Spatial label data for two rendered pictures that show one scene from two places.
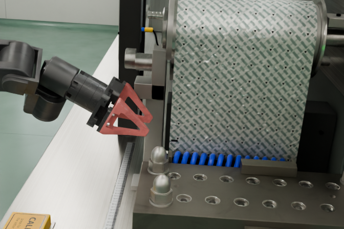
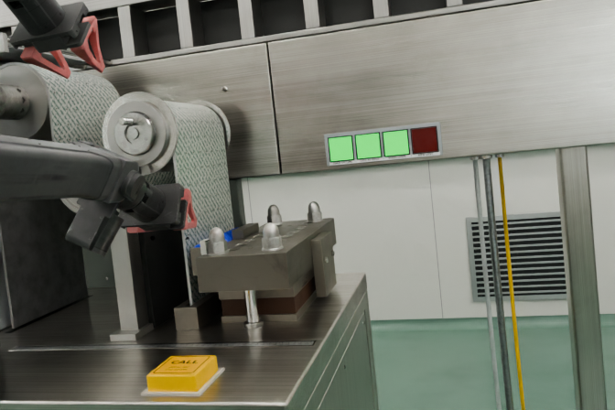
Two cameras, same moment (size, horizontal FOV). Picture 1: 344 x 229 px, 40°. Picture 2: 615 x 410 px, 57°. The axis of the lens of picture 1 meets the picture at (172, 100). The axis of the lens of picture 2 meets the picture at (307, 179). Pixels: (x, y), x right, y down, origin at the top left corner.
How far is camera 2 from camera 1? 101 cm
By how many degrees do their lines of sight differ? 76
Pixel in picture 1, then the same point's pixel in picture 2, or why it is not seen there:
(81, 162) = (30, 371)
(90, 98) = (160, 198)
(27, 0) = not seen: outside the picture
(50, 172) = (34, 387)
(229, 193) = not seen: hidden behind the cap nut
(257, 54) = (206, 142)
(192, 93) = (188, 184)
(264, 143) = (221, 221)
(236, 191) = not seen: hidden behind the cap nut
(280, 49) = (213, 136)
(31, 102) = (102, 227)
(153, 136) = (136, 264)
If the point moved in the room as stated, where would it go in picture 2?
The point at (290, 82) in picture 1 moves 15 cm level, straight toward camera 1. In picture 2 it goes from (221, 163) to (282, 156)
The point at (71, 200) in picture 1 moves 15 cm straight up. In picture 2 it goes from (125, 367) to (113, 266)
